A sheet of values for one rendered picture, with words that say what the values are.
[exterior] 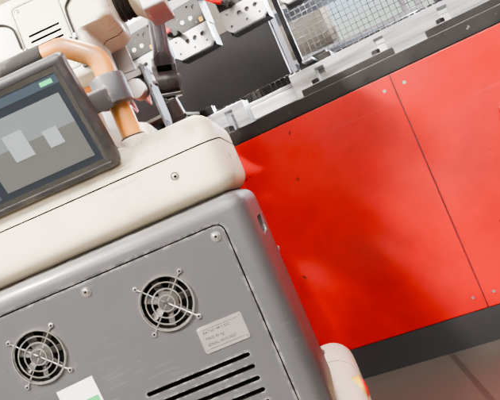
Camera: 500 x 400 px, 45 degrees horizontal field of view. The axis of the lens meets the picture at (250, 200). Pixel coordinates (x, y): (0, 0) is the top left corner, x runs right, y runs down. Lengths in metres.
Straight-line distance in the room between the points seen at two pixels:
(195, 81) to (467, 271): 1.41
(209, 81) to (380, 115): 1.03
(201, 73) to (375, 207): 1.14
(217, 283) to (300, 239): 1.02
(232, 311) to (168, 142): 0.26
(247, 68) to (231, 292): 1.79
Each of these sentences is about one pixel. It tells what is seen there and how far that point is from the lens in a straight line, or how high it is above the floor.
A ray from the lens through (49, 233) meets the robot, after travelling 0.94.
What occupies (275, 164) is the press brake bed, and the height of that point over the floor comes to 0.72.
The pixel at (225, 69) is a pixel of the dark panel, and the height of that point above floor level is 1.20.
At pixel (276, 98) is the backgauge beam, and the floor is 0.96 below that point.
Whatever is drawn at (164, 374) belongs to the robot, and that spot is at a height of 0.48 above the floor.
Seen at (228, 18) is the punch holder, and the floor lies 1.22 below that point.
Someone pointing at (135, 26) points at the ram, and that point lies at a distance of 2.18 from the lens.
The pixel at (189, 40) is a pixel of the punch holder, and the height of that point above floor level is 1.23.
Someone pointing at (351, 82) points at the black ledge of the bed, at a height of 0.85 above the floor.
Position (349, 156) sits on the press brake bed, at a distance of 1.82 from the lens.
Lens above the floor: 0.67
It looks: level
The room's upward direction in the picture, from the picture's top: 23 degrees counter-clockwise
